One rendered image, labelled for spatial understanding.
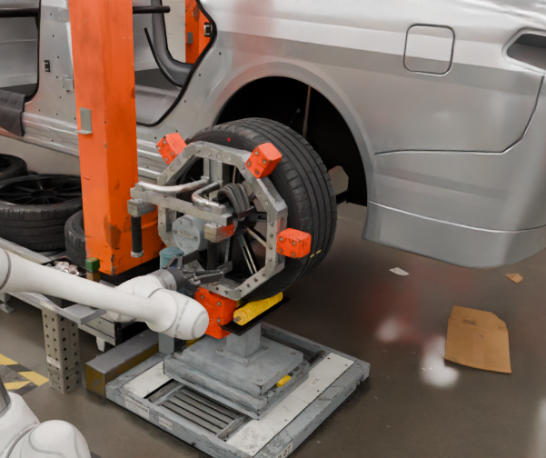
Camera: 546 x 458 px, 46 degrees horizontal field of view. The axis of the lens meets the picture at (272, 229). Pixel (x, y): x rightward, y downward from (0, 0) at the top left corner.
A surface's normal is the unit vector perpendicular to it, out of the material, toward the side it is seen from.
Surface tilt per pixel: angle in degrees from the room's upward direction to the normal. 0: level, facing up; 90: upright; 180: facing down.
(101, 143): 90
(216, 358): 0
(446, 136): 90
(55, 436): 2
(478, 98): 90
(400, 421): 0
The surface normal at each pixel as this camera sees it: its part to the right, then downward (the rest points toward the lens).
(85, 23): -0.57, 0.28
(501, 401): 0.04, -0.93
